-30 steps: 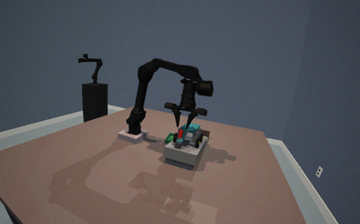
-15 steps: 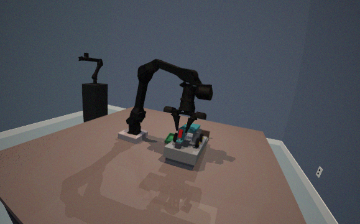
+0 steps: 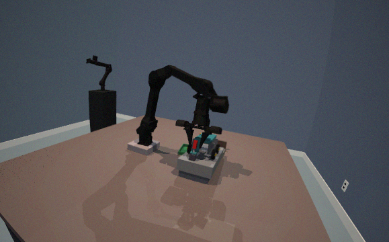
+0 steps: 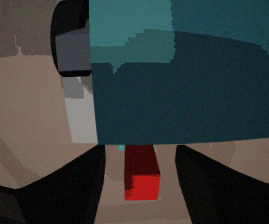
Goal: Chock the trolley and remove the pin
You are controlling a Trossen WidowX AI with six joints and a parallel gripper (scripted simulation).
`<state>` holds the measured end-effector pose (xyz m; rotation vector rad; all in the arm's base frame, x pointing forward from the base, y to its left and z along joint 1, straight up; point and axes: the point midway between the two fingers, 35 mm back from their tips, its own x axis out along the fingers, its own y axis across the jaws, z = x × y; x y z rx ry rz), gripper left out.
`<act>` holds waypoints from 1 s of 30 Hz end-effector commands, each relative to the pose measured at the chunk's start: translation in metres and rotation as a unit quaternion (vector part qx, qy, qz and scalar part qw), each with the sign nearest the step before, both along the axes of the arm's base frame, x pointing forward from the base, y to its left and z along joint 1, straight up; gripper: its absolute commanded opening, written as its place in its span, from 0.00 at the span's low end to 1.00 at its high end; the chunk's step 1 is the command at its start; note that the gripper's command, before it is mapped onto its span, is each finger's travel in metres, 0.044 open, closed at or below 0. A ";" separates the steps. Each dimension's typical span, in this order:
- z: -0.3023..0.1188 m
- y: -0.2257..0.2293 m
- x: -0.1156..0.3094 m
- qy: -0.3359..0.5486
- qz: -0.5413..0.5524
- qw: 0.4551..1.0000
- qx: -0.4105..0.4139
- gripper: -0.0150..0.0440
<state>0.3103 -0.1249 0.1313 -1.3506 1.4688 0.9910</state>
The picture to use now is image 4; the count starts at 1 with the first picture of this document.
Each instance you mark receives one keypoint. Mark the red-headed pin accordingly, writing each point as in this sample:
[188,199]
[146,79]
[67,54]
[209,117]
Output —
[141,173]

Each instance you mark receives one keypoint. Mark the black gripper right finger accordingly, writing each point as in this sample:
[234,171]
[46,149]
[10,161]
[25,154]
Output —
[215,194]

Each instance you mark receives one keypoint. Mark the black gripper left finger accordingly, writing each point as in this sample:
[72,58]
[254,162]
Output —
[68,196]

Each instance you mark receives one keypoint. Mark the teal wheeled trolley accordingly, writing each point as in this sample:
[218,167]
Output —
[168,71]

